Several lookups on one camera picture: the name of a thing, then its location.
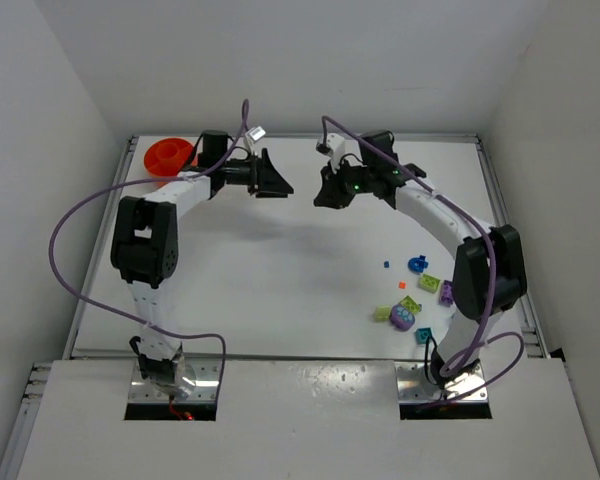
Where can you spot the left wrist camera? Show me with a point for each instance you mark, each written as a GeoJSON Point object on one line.
{"type": "Point", "coordinates": [252, 137]}

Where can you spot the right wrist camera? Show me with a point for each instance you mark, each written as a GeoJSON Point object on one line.
{"type": "Point", "coordinates": [334, 147]}

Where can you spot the purple flower lego piece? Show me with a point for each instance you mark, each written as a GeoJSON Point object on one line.
{"type": "Point", "coordinates": [401, 318]}

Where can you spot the light green lego brick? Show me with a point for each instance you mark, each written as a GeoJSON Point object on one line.
{"type": "Point", "coordinates": [381, 313]}

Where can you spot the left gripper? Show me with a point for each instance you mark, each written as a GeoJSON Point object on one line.
{"type": "Point", "coordinates": [255, 174]}

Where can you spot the lime green lego brick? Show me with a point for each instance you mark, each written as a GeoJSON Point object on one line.
{"type": "Point", "coordinates": [429, 283]}
{"type": "Point", "coordinates": [411, 305]}

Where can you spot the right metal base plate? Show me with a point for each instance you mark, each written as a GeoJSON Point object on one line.
{"type": "Point", "coordinates": [413, 387]}

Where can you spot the teal lego brick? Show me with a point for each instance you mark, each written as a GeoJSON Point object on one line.
{"type": "Point", "coordinates": [422, 335]}

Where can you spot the purple lego brick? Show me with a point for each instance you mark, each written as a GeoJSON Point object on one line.
{"type": "Point", "coordinates": [446, 294]}

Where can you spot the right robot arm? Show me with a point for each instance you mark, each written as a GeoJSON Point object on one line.
{"type": "Point", "coordinates": [489, 272]}

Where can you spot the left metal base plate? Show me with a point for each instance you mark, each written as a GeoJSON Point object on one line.
{"type": "Point", "coordinates": [199, 385]}

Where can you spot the metal base plate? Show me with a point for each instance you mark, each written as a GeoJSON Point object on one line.
{"type": "Point", "coordinates": [413, 387]}
{"type": "Point", "coordinates": [199, 385]}

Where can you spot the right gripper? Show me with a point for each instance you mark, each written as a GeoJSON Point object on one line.
{"type": "Point", "coordinates": [341, 181]}

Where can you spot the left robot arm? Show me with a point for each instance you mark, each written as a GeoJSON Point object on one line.
{"type": "Point", "coordinates": [145, 244]}

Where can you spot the orange divided container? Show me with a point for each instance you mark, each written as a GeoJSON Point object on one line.
{"type": "Point", "coordinates": [166, 157]}

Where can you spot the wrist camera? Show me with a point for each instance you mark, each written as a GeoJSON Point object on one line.
{"type": "Point", "coordinates": [252, 137]}
{"type": "Point", "coordinates": [334, 147]}

